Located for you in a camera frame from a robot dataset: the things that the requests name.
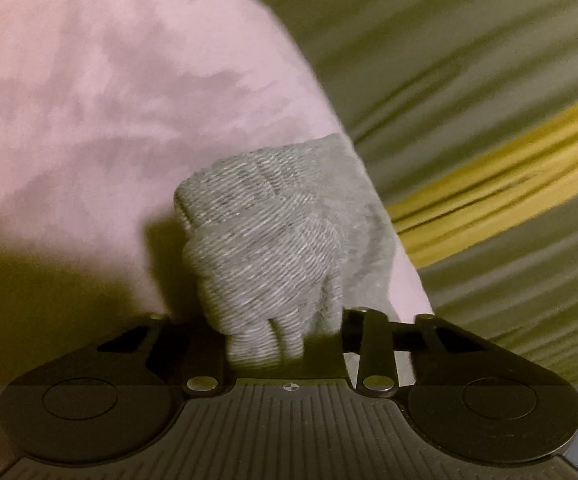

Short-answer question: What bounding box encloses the grey knitted sock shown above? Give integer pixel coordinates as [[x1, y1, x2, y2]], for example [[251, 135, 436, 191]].
[[173, 132, 418, 387]]

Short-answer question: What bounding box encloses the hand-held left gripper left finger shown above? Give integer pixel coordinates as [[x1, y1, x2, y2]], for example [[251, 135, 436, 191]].
[[95, 314, 231, 397]]

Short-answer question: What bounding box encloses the pink bed blanket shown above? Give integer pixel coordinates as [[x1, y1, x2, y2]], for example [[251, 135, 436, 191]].
[[0, 0, 436, 480]]

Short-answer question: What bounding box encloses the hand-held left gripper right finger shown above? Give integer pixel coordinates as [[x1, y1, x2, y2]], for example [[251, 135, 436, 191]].
[[341, 307, 476, 402]]

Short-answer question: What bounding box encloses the yellow curtain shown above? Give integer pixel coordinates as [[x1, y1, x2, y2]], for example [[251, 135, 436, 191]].
[[385, 102, 578, 269]]

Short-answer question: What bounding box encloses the grey-green curtain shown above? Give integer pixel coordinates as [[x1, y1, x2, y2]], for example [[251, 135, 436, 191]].
[[415, 180, 578, 387], [213, 0, 578, 211]]

